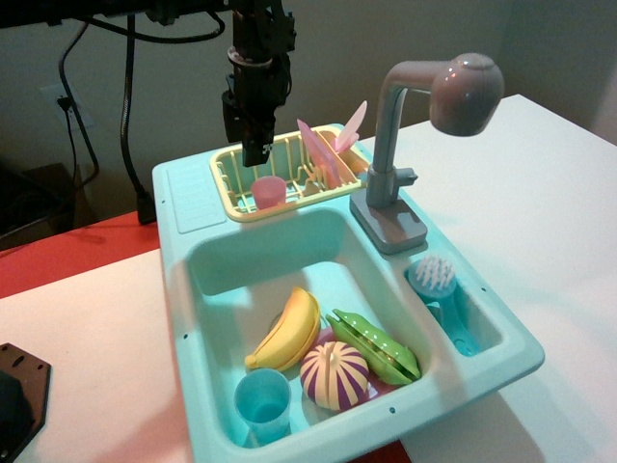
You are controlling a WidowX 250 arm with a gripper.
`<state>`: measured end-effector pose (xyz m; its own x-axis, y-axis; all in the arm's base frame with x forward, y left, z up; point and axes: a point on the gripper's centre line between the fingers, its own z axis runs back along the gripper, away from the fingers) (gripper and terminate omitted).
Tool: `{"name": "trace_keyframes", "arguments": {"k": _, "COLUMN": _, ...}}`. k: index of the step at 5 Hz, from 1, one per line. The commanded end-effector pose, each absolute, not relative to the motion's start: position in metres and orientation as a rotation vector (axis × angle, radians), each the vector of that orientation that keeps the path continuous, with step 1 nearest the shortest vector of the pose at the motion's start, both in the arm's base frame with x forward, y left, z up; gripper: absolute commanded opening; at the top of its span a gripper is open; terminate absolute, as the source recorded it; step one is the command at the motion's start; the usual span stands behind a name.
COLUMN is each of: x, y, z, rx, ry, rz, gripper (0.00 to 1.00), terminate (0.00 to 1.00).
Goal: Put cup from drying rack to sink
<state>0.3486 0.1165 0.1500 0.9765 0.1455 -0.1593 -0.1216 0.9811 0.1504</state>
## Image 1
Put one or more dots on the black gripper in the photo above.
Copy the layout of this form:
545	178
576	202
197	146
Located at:
255	91

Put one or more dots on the pink plastic cup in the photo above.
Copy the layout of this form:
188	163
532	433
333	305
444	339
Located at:
268	191

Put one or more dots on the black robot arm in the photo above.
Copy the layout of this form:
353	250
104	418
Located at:
263	34

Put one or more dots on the yellow dish drying rack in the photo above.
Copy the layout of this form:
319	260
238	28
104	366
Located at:
290	160

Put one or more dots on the light blue toy sink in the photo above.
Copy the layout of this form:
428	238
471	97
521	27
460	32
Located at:
227	282

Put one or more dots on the blue plastic cup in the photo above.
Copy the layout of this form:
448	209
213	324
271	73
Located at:
262	400

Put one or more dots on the pink plastic plate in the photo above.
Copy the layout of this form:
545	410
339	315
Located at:
320	155

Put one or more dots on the yellow toy banana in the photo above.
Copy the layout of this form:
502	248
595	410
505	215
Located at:
292	336

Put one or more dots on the blue dish brush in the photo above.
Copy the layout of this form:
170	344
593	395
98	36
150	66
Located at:
434	280

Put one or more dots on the grey toy faucet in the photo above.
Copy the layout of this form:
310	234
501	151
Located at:
464	94

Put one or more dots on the purple striped toy onion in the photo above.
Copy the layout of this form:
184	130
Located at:
334	375

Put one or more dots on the green toy pea pod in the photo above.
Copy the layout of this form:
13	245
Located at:
394	363

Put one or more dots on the white wall outlet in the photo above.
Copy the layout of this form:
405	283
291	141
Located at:
56	97

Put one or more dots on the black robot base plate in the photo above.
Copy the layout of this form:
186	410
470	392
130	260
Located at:
25	383

